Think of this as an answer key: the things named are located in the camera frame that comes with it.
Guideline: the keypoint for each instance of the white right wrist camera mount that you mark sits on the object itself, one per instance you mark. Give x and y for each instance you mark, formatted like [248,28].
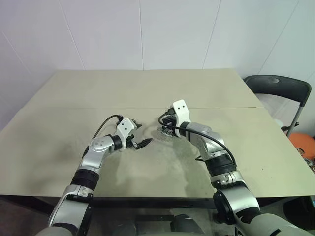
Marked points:
[180,109]

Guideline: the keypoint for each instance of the round motor housing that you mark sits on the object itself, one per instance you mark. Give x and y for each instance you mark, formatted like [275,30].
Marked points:
[162,134]

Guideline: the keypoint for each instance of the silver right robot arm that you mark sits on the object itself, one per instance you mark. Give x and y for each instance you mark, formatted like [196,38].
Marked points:
[214,140]

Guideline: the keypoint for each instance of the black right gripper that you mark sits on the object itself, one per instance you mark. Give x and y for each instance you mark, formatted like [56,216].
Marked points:
[170,121]

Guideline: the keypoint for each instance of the orange round object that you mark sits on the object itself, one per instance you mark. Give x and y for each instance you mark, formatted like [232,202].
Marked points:
[301,143]

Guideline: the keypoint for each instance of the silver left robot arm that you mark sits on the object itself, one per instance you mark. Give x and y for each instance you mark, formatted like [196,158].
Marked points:
[93,157]

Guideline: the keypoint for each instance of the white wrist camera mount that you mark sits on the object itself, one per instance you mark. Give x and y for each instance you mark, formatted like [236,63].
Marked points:
[124,126]
[180,109]

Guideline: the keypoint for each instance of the black folding chair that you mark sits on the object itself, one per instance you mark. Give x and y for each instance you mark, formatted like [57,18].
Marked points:
[270,84]

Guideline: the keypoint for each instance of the black table frame rail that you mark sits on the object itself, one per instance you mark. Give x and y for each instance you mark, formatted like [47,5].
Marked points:
[147,202]

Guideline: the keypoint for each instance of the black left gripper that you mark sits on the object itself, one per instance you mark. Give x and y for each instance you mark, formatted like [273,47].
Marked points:
[131,142]

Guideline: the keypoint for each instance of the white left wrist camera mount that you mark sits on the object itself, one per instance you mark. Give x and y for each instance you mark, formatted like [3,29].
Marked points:
[124,126]

